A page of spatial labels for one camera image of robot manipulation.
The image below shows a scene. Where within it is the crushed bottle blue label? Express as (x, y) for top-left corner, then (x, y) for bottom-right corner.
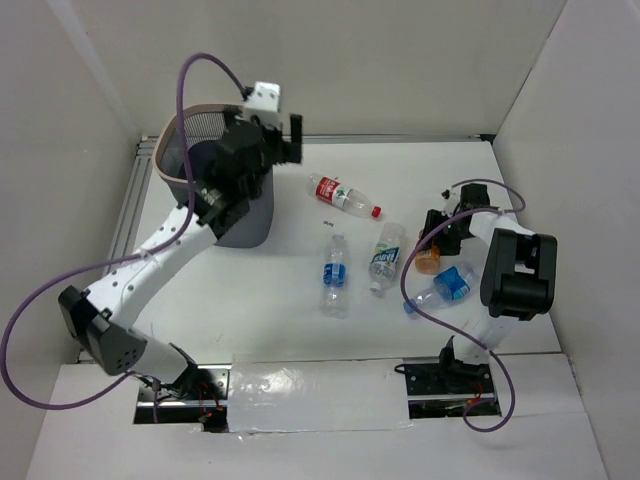
(403, 261), (479, 316)

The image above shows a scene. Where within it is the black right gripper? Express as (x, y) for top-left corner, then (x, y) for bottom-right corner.
(416, 209), (475, 257)

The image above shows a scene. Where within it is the grey mesh waste bin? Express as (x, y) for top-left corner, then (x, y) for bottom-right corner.
(153, 104), (274, 248)

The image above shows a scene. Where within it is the orange juice bottle gold cap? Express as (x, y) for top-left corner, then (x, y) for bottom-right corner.
(414, 242), (440, 275)

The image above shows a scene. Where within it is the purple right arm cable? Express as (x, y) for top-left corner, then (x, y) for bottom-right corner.
(399, 179), (527, 432)

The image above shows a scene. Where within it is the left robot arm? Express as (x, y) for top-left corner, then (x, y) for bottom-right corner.
(58, 107), (303, 399)

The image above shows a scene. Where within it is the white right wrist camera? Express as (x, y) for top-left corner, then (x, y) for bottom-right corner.
(441, 188), (460, 215)

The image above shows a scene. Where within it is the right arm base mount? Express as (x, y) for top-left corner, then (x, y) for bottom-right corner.
(394, 361), (501, 420)

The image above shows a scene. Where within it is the upright clear bottle blue label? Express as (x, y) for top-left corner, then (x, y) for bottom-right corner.
(320, 233), (348, 318)

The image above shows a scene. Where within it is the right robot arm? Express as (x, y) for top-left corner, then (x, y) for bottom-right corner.
(404, 179), (558, 392)

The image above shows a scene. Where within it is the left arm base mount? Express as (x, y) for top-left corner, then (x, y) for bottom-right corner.
(133, 364), (232, 433)

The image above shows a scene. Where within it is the aluminium frame rail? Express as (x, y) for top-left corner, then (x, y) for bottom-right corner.
(107, 137), (157, 260)

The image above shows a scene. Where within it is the clear bottle green blue label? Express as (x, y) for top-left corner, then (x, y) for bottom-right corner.
(368, 223), (405, 296)

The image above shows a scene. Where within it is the clear bottle red label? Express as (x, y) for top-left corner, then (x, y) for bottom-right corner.
(307, 173), (382, 219)

